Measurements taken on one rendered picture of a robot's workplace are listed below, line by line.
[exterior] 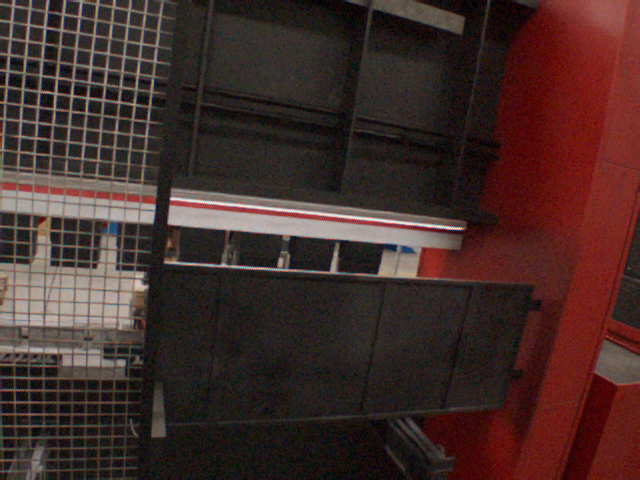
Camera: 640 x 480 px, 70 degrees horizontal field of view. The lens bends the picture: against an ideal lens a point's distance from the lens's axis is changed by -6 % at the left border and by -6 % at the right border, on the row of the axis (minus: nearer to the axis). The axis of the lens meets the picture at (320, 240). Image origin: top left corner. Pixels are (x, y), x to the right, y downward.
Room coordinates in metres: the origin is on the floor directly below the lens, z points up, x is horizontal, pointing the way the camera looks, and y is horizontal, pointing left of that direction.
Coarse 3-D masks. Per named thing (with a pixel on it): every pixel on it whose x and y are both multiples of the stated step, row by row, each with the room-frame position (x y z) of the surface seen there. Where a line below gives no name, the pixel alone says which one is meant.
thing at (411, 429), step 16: (384, 432) 1.41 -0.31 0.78; (400, 432) 1.33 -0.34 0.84; (416, 432) 1.32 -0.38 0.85; (384, 448) 1.38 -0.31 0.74; (400, 448) 1.31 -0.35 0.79; (416, 448) 1.25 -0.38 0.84; (432, 448) 1.24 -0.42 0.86; (400, 464) 1.29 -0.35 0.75; (416, 464) 1.22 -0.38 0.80; (432, 464) 1.15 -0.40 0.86; (448, 464) 1.17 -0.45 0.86
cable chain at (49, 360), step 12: (0, 360) 1.01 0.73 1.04; (12, 360) 1.03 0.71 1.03; (24, 360) 1.05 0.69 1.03; (36, 360) 1.04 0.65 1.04; (48, 360) 1.06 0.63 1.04; (60, 360) 1.08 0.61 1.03; (0, 372) 1.01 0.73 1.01; (12, 372) 1.02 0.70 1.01; (24, 372) 1.03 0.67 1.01; (36, 372) 1.04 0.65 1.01; (48, 372) 1.05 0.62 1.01
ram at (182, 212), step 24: (24, 192) 1.35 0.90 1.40; (72, 192) 1.40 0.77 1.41; (96, 192) 1.43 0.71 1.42; (72, 216) 1.41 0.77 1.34; (96, 216) 1.43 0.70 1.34; (120, 216) 1.46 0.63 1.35; (144, 216) 1.48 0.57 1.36; (192, 216) 1.54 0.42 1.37; (216, 216) 1.57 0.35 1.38; (240, 216) 1.59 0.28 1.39; (264, 216) 1.62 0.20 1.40; (288, 216) 1.66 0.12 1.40; (312, 216) 1.69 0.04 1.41; (336, 216) 1.72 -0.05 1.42; (360, 240) 1.76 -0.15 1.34; (384, 240) 1.79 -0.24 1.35; (408, 240) 1.83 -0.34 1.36; (432, 240) 1.87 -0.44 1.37; (456, 240) 1.91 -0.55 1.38
